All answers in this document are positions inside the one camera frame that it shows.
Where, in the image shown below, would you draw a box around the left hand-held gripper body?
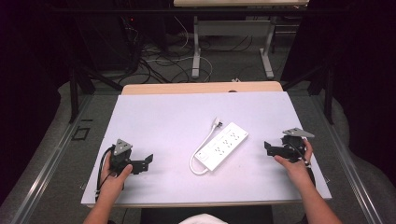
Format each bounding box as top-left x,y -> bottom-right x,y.
109,138 -> 134,175

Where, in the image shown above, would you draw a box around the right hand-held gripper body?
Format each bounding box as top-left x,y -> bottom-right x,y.
279,127 -> 316,164

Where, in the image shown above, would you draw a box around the white power strip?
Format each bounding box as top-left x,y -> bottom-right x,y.
194,121 -> 249,173

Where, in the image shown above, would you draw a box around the white power cord with plug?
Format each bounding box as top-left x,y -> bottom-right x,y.
189,117 -> 224,176

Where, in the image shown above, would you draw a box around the person's right hand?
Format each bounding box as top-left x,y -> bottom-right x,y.
273,138 -> 314,189

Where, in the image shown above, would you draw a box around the person's left hand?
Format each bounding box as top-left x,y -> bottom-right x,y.
98,151 -> 134,203

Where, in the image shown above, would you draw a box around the white table cover sheet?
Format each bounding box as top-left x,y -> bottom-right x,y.
80,91 -> 332,207

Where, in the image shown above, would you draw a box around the black metal stand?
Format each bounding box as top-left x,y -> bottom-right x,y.
68,60 -> 124,124
280,60 -> 335,126

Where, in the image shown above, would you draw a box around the person's dark lap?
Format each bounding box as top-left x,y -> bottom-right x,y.
139,204 -> 275,224

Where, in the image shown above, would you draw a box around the wooden table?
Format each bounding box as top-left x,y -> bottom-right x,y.
87,80 -> 303,209

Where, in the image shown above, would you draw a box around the black equipment rack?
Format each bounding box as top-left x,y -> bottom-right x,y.
73,12 -> 143,74

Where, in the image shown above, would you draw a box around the white desk with metal legs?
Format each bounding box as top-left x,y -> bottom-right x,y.
173,0 -> 310,80

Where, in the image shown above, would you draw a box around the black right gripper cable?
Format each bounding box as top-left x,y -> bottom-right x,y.
290,141 -> 317,188

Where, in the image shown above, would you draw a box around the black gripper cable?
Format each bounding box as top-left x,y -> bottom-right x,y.
290,141 -> 317,188
94,145 -> 117,203

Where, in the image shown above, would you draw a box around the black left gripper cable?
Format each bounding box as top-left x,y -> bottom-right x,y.
94,145 -> 117,203

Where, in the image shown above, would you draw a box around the black floor socket frame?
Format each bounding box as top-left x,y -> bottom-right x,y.
71,126 -> 92,142

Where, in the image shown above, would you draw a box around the aluminium floor rail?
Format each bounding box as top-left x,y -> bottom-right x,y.
8,94 -> 94,224
307,92 -> 384,224

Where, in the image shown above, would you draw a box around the bundle of floor cables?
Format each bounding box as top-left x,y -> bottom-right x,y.
120,15 -> 255,85

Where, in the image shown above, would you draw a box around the black horizontal frame bar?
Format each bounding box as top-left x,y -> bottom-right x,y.
46,7 -> 354,15

